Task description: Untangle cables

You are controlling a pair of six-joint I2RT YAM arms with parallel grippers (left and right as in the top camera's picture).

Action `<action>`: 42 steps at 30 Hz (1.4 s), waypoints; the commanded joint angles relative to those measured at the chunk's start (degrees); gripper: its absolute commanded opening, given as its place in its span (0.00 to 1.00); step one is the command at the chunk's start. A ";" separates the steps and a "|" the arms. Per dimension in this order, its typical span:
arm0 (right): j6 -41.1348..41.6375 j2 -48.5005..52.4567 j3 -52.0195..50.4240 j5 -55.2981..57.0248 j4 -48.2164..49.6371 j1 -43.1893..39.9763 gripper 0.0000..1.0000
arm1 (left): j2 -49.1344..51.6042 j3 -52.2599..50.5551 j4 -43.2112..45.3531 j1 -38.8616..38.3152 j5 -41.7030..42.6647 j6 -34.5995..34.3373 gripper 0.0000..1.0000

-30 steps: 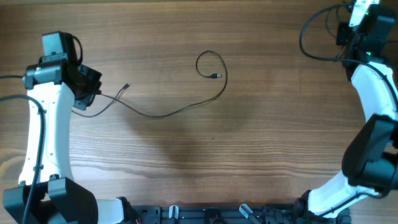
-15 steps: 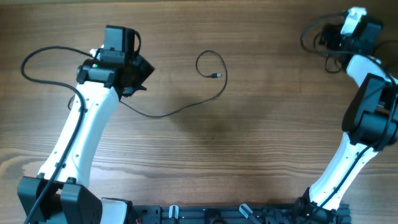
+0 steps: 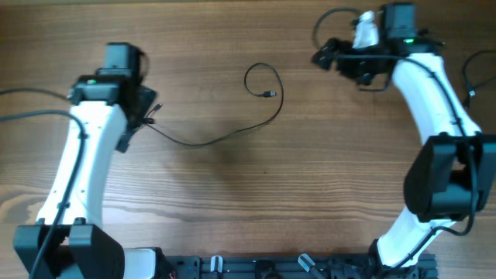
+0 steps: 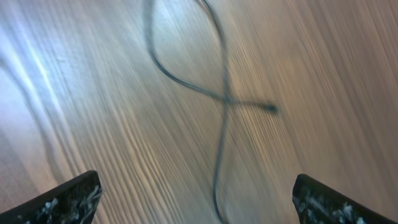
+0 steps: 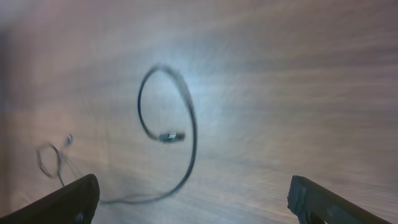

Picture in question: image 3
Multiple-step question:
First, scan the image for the black USB cable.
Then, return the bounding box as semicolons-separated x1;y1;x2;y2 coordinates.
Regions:
142;62;285;148
460;49;496;112

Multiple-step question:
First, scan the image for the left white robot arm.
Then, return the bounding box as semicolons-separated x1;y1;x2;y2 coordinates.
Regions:
12;43;174;278

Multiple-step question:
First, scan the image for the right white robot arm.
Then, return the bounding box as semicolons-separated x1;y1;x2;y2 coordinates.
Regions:
312;2;495;278

